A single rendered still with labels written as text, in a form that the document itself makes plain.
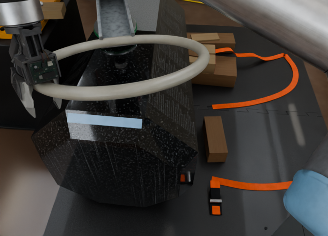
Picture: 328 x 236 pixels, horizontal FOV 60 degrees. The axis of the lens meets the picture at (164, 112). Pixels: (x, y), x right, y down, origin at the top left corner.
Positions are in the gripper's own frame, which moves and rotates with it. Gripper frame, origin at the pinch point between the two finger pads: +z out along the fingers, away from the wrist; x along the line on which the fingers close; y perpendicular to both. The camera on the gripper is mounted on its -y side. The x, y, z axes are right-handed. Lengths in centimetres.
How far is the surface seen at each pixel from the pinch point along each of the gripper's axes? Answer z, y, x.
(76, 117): 23.3, -34.2, 19.1
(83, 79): 14, -48, 31
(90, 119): 24.6, -30.0, 22.8
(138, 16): -3, -69, 79
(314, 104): 77, -12, 197
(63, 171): 57, -51, 12
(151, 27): 1, -57, 78
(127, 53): 8, -49, 56
